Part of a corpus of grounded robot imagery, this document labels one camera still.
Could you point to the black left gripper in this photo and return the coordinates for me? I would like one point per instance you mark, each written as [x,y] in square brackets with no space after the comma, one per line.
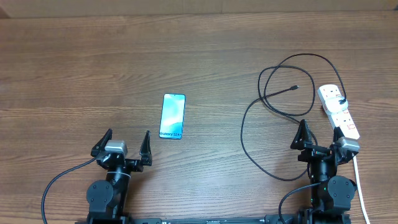
[106,137]

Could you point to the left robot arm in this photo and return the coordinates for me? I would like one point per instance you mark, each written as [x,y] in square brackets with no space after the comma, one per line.
[107,198]

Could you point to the white charger adapter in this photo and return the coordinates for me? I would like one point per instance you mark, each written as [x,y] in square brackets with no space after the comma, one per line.
[335,105]

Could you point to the blue Samsung Galaxy smartphone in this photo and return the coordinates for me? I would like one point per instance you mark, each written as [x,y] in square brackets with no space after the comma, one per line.
[172,117]

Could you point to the cardboard backdrop panel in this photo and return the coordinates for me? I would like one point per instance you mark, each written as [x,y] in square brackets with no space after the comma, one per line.
[12,9]

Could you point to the white power strip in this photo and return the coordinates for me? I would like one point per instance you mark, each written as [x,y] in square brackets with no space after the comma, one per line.
[337,113]

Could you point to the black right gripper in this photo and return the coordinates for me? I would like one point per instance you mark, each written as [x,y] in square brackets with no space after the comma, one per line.
[300,139]

